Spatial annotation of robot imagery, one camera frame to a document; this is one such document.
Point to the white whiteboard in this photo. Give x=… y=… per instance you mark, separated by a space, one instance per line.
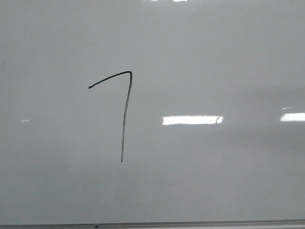
x=152 y=113

